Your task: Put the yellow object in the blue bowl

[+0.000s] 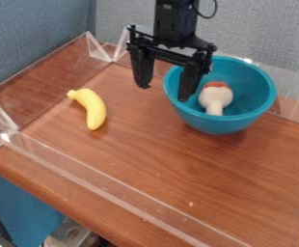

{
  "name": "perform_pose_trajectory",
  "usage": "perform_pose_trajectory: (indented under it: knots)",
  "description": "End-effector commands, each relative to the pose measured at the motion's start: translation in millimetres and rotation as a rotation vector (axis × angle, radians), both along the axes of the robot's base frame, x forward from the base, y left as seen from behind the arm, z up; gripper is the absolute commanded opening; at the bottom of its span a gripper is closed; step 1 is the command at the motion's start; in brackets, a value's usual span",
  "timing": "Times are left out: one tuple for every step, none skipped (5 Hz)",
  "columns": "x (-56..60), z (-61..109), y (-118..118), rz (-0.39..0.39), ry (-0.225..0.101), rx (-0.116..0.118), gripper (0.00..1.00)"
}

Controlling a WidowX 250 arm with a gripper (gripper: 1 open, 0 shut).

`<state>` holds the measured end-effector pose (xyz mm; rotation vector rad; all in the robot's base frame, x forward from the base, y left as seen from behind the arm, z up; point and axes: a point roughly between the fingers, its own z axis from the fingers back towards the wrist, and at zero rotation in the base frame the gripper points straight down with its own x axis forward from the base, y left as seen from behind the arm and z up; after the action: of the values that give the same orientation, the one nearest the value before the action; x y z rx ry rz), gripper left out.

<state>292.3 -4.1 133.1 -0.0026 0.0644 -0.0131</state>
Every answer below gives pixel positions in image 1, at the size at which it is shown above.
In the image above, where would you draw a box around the white toy mushroom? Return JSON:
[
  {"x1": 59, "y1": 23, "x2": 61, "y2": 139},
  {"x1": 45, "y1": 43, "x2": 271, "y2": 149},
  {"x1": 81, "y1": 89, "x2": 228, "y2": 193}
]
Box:
[{"x1": 199, "y1": 81, "x2": 233, "y2": 116}]

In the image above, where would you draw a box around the blue plastic bowl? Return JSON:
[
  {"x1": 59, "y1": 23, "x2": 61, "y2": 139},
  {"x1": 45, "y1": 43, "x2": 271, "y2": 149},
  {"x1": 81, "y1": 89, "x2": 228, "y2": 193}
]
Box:
[{"x1": 163, "y1": 56, "x2": 277, "y2": 134}]

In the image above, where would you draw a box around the black cable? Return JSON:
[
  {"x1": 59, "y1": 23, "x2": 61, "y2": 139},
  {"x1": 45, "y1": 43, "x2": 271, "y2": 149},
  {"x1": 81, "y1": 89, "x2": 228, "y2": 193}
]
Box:
[{"x1": 192, "y1": 0, "x2": 219, "y2": 19}]

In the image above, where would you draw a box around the yellow toy banana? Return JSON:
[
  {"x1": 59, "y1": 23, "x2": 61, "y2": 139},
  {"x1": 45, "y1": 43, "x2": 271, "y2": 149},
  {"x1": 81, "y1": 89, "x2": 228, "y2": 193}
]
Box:
[{"x1": 67, "y1": 89, "x2": 107, "y2": 130}]

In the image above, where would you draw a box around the clear acrylic barrier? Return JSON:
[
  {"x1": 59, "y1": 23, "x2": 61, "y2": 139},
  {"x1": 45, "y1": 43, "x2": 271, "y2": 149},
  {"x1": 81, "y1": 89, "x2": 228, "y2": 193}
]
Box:
[{"x1": 0, "y1": 34, "x2": 299, "y2": 247}]

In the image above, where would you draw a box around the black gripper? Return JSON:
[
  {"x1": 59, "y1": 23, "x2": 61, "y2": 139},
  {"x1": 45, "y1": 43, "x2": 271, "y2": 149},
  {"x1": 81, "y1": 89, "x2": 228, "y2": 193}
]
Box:
[{"x1": 127, "y1": 0, "x2": 217, "y2": 102}]

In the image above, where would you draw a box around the grey metal bracket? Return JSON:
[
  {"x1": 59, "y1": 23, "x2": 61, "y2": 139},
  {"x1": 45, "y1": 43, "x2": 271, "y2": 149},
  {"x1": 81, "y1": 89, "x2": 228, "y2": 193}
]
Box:
[{"x1": 41, "y1": 219, "x2": 97, "y2": 247}]

